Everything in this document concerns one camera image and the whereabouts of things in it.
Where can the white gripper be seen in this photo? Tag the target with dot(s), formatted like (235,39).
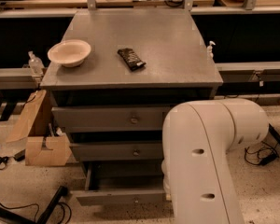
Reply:
(165,179)

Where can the grey bottom drawer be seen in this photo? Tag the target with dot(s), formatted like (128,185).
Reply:
(122,182)

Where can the grey drawer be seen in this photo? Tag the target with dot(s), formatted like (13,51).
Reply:
(122,182)
(90,119)
(117,151)

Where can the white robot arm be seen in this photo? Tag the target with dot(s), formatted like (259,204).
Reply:
(195,139)

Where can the grey middle drawer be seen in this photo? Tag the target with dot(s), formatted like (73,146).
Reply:
(117,151)

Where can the grey drawer cabinet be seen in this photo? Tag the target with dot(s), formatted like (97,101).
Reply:
(178,67)

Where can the grey top drawer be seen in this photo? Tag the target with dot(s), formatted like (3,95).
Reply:
(90,119)

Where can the black snack bar wrapper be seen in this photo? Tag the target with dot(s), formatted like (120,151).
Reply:
(131,59)

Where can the white pump bottle right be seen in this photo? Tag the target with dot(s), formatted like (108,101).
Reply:
(210,48)

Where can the black stand leg right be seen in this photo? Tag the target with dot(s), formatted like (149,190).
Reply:
(274,134)

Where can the brown cardboard box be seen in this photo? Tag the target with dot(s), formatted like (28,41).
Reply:
(32,127)

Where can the black power adapter left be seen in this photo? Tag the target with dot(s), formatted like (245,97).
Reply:
(20,155)

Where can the white bowl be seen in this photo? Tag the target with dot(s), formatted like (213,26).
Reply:
(69,53)

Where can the clear sanitizer bottle left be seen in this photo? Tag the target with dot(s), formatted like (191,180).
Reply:
(35,64)

